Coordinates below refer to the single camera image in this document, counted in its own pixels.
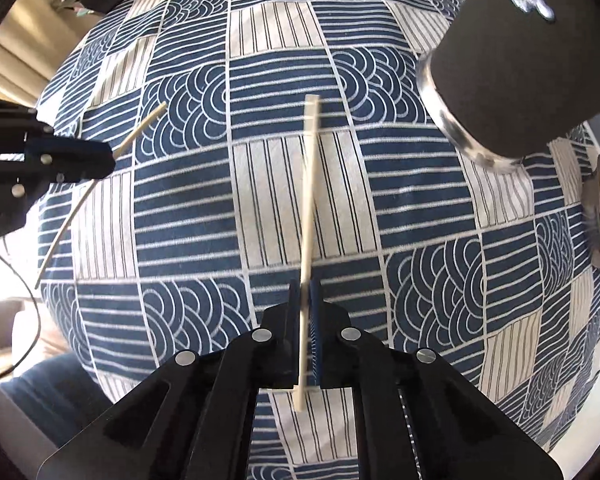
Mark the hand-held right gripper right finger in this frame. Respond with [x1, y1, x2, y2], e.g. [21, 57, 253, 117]
[309, 279, 564, 480]

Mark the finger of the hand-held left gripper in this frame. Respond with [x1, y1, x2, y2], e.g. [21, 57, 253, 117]
[24, 137, 117, 185]

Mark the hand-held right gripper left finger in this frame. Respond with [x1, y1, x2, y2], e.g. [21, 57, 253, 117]
[37, 281, 302, 480]

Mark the light wooden chopstick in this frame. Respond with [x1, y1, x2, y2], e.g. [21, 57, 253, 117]
[292, 94, 322, 413]
[35, 101, 168, 288]

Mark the black cylindrical utensil holder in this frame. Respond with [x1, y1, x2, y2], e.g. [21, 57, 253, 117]
[415, 0, 600, 176]

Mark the beige sofa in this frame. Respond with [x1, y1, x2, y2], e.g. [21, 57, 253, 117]
[0, 0, 83, 107]

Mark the blue white patterned tablecloth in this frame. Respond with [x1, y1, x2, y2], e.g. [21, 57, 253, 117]
[32, 0, 600, 480]

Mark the person's blue trouser leg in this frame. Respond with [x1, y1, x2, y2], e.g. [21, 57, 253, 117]
[10, 352, 137, 438]

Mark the black cable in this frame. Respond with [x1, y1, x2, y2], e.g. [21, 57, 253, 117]
[0, 239, 42, 388]

